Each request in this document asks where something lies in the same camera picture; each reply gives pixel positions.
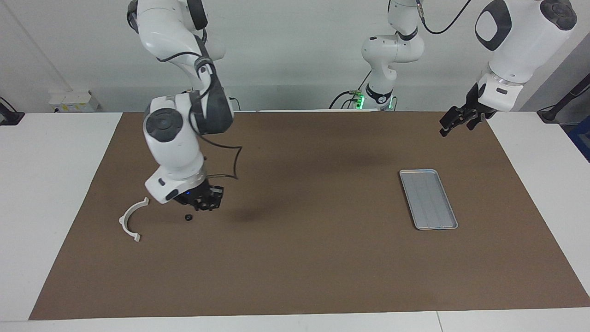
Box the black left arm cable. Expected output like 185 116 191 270
415 0 473 35

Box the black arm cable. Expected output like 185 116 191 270
157 28 243 180
415 0 473 35

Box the black clamp mount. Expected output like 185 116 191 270
0 97 24 126

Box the white curved plastic bracket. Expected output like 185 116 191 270
119 197 150 243

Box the white box with yellow labels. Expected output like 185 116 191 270
48 90 100 113

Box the silver metal tray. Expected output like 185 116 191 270
399 169 458 230

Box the brown table mat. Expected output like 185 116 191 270
29 111 590 320

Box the blue bin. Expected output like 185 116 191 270
568 122 590 162

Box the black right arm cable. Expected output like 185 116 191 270
157 28 243 180

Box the black left base cable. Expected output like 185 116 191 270
329 69 373 110

